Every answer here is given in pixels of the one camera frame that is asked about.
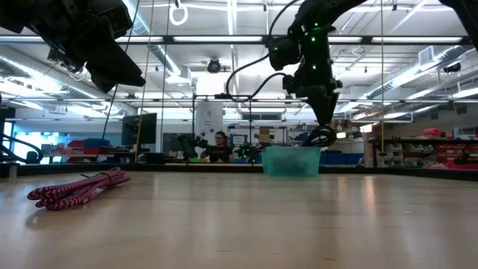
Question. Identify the teal translucent plastic bin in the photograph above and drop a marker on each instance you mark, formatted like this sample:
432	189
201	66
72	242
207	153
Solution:
291	162

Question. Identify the black table edge rail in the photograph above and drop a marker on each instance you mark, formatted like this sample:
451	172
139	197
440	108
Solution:
186	168

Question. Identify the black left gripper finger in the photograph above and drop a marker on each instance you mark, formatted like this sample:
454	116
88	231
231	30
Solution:
104	85
115	67

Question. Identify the black overhead camera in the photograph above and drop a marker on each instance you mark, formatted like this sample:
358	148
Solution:
214	66

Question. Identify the person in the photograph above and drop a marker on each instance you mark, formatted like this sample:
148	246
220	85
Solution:
220	151

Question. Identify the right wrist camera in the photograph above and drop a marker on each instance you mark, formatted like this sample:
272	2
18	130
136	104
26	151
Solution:
284	52

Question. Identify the white column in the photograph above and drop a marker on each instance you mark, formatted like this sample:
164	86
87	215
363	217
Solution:
207	116

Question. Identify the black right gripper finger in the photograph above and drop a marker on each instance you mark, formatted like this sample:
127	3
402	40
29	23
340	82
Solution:
316	108
329	108

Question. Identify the black shelf with bins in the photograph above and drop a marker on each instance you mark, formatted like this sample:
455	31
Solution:
411	141

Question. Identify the black background robot arm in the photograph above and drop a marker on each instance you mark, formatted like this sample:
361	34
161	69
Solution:
249	151
185	145

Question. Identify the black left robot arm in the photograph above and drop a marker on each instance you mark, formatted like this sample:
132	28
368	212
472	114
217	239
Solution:
15	11

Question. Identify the blue storage bin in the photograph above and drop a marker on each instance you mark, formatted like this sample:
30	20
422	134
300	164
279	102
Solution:
96	142

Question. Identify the red storage bin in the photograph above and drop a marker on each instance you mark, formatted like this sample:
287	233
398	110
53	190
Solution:
75	144

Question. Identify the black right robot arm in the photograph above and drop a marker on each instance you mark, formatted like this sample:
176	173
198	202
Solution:
317	15

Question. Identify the black monitor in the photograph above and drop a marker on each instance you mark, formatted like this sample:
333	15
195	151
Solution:
139	129

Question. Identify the red container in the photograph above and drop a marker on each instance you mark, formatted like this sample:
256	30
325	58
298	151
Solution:
432	132

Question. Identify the black metal frame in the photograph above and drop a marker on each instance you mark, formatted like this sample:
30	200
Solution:
222	96

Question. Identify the blue storage bins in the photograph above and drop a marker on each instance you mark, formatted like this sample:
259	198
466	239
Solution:
343	158

